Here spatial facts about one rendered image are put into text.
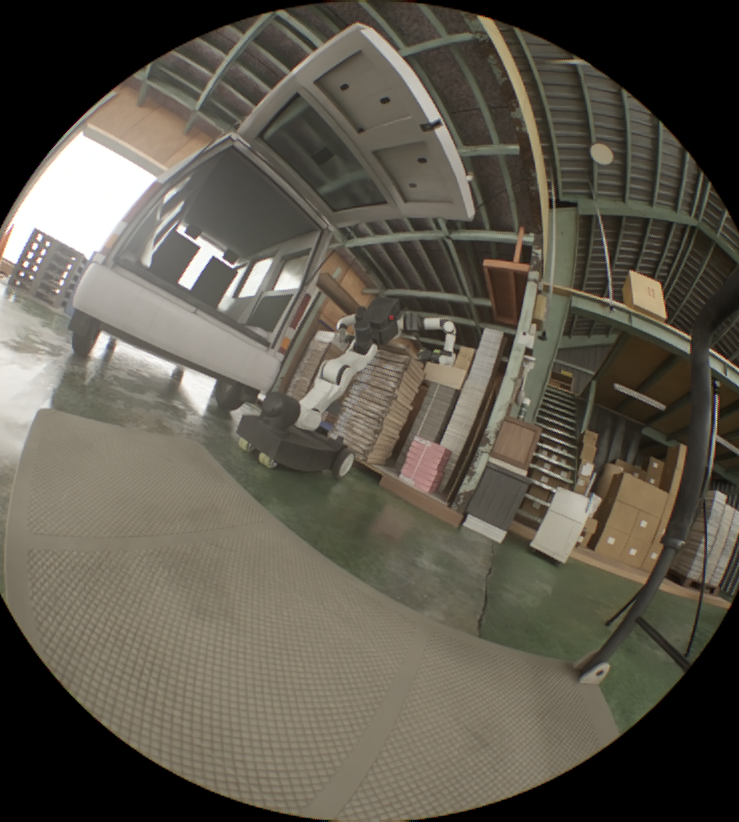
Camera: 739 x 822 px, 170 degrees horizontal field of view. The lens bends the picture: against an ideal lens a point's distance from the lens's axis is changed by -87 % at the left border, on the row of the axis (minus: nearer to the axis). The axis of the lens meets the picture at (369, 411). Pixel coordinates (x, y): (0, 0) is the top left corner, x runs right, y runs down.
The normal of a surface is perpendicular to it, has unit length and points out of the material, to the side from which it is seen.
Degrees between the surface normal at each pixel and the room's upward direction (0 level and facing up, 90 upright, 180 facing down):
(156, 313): 87
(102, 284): 87
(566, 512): 90
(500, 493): 90
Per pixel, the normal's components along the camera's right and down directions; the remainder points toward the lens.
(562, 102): -0.11, 0.96
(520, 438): -0.50, -0.26
